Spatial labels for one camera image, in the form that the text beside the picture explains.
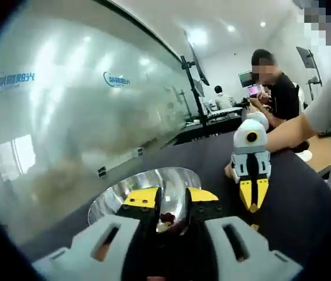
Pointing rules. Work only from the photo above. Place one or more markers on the group of mixed candies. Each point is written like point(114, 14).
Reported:
point(167, 218)

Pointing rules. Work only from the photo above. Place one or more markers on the black monitor pole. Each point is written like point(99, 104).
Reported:
point(196, 99)

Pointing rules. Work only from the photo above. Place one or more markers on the person's right hand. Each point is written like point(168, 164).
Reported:
point(229, 171)

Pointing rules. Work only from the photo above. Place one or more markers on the yellow gummy candy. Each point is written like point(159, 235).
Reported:
point(254, 227)
point(253, 208)

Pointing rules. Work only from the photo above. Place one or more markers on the pink laptop screen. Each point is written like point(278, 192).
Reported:
point(254, 90)

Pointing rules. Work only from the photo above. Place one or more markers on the wooden desk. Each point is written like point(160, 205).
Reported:
point(320, 155)

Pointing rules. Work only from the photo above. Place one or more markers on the steel bowl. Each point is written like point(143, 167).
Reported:
point(110, 199)

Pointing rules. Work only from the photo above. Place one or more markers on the black monitor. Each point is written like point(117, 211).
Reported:
point(199, 64)
point(306, 57)

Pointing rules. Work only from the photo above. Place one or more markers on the small white object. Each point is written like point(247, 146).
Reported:
point(305, 155)

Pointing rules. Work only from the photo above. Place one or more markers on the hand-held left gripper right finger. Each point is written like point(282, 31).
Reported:
point(212, 231)

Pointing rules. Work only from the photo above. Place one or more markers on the black monitor stand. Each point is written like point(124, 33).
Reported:
point(314, 79)

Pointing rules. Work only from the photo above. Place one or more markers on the white keyboard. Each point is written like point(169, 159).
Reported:
point(227, 111)

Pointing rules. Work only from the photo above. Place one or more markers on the black desk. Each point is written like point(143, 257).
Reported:
point(209, 127)

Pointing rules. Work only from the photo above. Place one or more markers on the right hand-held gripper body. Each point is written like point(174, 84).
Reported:
point(243, 143)

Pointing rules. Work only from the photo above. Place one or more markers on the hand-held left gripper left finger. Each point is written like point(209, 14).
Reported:
point(79, 254)

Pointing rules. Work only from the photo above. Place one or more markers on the glass wall clamp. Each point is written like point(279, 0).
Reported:
point(101, 172)
point(139, 151)

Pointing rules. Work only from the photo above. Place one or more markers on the lit wall screen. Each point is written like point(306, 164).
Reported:
point(246, 79)

